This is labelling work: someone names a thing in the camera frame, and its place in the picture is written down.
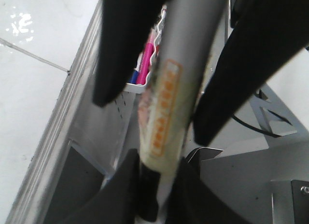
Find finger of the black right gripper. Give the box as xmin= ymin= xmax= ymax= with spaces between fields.
xmin=93 ymin=0 xmax=167 ymax=107
xmin=193 ymin=0 xmax=309 ymax=146

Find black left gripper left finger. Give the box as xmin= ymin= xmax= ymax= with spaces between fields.
xmin=58 ymin=149 xmax=140 ymax=224

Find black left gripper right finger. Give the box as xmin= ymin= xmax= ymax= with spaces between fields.
xmin=166 ymin=158 xmax=248 ymax=224

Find white whiteboard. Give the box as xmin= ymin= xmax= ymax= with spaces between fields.
xmin=0 ymin=0 xmax=98 ymax=223

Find pink marker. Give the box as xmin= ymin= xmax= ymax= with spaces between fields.
xmin=136 ymin=29 xmax=156 ymax=85

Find blue marker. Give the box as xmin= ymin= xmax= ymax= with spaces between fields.
xmin=129 ymin=58 xmax=141 ymax=84

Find white marker holder tray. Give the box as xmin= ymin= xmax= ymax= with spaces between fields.
xmin=124 ymin=4 xmax=167 ymax=94

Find grey metal stand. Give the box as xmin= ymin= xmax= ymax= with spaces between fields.
xmin=249 ymin=87 xmax=297 ymax=138

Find black cable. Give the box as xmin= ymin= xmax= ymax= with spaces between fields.
xmin=231 ymin=88 xmax=283 ymax=138

